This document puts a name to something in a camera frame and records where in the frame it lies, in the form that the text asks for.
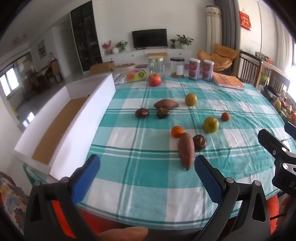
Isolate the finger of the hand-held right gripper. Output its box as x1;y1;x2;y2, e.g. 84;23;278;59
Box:
257;128;296;165
284;121;296;141

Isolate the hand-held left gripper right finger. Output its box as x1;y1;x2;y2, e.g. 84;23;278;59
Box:
194;155;271;241

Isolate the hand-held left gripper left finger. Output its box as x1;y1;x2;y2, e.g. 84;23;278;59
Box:
24;154;101;241

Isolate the long brown sweet potato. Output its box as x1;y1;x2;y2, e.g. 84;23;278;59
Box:
178;132;195;171

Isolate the yellow-green round fruit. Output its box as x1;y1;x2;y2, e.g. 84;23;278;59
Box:
203;116;219;133
185;93;198;106

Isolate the person's right hand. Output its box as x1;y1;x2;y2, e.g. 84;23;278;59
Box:
280;194;296;225

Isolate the person's left hand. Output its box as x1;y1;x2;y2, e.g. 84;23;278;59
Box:
97;226;149;241

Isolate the pile of toys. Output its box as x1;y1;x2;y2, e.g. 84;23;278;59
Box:
261;86;296;123

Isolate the green plastic chair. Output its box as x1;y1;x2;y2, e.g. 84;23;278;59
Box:
260;72;271;87

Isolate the bright orange tangerine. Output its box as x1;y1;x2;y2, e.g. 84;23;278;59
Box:
171;126;184;138

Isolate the teal checked tablecloth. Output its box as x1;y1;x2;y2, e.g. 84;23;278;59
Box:
23;74;292;226

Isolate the orange book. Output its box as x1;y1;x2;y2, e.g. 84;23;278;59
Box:
213;72;245;90

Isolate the dark wooden chair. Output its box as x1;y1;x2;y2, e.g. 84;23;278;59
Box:
237;50;263;85

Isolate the floral patterned cushion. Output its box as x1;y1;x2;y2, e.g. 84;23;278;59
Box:
0;173;28;234

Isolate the short brown sweet potato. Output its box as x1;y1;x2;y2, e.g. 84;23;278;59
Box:
154;99;179;110

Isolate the red and white tin can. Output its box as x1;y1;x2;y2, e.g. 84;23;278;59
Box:
188;58;201;80
202;60;214;81

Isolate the orange lounge chair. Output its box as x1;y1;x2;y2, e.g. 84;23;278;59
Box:
197;43;238;72

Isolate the wooden dining chair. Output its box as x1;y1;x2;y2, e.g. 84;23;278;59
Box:
45;61;63;84

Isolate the cardboard box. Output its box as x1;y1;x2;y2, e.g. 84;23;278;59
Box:
90;61;115;74

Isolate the fruit-print snack packet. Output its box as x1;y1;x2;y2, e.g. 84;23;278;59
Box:
114;69;148;84

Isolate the round beige pouf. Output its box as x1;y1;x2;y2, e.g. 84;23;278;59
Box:
112;62;136;72

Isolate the clear plastic jar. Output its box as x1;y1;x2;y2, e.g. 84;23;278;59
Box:
170;57;185;78

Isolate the red apple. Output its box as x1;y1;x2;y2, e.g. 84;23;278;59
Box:
148;74;162;87

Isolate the tall white air conditioner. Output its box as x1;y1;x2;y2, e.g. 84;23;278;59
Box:
206;5;223;61

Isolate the grey curtain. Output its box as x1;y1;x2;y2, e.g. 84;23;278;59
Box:
214;0;241;50

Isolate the bright window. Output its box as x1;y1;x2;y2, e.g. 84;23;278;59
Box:
0;67;21;98

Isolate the glass jar with gold lid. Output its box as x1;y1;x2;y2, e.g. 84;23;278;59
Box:
148;56;165;76

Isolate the white television cabinet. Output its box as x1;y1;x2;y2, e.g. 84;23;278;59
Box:
102;48;192;66

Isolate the large leafy potted plant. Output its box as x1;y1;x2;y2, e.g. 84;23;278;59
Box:
176;34;194;49

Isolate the red flower plant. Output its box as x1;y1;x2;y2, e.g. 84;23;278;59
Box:
102;40;112;55

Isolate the green potted plant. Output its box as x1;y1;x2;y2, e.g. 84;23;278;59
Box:
116;40;128;52

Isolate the black glass cabinet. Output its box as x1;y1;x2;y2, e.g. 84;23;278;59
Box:
70;3;103;72

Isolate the black television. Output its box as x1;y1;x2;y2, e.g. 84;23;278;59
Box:
132;29;168;49

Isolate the red wall hanging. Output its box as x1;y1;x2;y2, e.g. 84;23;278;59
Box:
239;9;252;31

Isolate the framed wall painting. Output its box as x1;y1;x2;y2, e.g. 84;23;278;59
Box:
37;39;47;58

